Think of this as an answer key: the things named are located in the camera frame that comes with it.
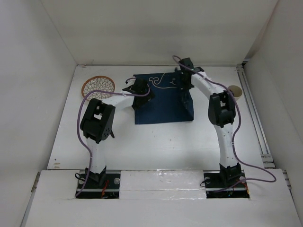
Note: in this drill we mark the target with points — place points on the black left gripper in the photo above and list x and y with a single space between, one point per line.
147 98

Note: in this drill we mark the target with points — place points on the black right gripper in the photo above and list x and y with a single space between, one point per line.
183 86

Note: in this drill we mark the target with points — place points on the dark blue cloth napkin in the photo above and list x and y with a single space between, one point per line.
170 103

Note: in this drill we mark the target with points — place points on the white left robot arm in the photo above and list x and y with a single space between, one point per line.
96 124

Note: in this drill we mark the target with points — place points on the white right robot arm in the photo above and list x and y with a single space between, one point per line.
221 114

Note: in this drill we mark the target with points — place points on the floral plate with orange rim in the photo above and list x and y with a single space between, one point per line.
98 83

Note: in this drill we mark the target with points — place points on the beige paper cup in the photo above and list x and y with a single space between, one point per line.
236 91

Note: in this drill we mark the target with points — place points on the white foam block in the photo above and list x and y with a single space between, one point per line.
161 185

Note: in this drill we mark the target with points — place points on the aluminium rail right side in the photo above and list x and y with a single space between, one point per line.
266 156

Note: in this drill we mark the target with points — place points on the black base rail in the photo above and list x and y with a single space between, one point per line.
110 190

